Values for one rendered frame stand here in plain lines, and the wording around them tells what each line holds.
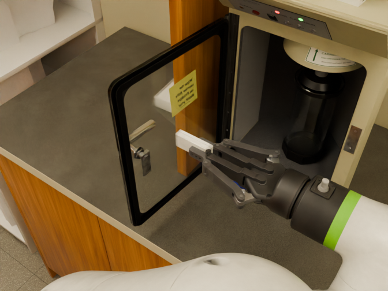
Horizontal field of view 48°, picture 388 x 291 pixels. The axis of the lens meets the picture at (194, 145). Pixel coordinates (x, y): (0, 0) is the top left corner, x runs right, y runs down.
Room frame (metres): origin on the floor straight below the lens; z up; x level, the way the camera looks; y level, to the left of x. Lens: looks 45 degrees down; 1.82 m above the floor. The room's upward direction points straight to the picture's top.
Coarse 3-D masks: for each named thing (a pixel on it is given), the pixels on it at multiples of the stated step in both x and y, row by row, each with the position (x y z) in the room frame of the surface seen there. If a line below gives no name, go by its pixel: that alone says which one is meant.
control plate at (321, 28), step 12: (228, 0) 0.73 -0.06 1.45; (240, 0) 0.70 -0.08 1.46; (252, 0) 0.67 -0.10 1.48; (264, 12) 0.69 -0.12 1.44; (288, 12) 0.64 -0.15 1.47; (288, 24) 0.69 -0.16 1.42; (300, 24) 0.66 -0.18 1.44; (312, 24) 0.63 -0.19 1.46; (324, 24) 0.61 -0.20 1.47; (324, 36) 0.65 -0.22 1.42
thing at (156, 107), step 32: (192, 64) 0.70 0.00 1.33; (128, 96) 0.58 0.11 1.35; (160, 96) 0.64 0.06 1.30; (192, 96) 0.70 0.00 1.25; (128, 128) 0.58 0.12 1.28; (160, 128) 0.63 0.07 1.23; (192, 128) 0.70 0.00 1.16; (160, 160) 0.63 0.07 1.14; (192, 160) 0.70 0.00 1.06; (160, 192) 0.62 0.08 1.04
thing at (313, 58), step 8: (288, 40) 0.78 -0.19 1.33; (288, 48) 0.76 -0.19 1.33; (296, 48) 0.75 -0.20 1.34; (304, 48) 0.73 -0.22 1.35; (312, 48) 0.72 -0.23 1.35; (296, 56) 0.74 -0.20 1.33; (304, 56) 0.73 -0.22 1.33; (312, 56) 0.72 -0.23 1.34; (320, 56) 0.71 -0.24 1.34; (328, 56) 0.71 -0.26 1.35; (336, 56) 0.71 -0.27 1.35; (304, 64) 0.72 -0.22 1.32; (312, 64) 0.71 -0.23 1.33; (320, 64) 0.70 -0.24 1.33; (328, 64) 0.70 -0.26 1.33; (336, 64) 0.70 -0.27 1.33; (344, 64) 0.70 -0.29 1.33; (352, 64) 0.70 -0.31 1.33; (360, 64) 0.71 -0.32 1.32; (336, 72) 0.69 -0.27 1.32
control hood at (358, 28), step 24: (264, 0) 0.65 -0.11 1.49; (288, 0) 0.61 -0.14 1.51; (312, 0) 0.61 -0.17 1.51; (336, 0) 0.61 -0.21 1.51; (384, 0) 0.61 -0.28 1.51; (336, 24) 0.59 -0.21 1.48; (360, 24) 0.55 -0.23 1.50; (384, 24) 0.54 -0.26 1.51; (360, 48) 0.62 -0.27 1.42; (384, 48) 0.57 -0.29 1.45
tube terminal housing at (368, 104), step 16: (240, 16) 0.79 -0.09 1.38; (256, 16) 0.77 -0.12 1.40; (240, 32) 0.79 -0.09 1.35; (272, 32) 0.75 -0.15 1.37; (288, 32) 0.73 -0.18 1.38; (304, 32) 0.71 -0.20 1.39; (320, 48) 0.69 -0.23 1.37; (336, 48) 0.67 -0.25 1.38; (352, 48) 0.66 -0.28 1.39; (368, 64) 0.64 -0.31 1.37; (384, 64) 0.63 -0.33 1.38; (368, 80) 0.63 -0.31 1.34; (384, 80) 0.63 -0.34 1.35; (368, 96) 0.63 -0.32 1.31; (384, 96) 0.71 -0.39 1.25; (368, 112) 0.62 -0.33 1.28; (368, 128) 0.66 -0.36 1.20; (352, 160) 0.62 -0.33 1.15; (336, 176) 0.63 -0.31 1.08; (352, 176) 0.70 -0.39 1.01
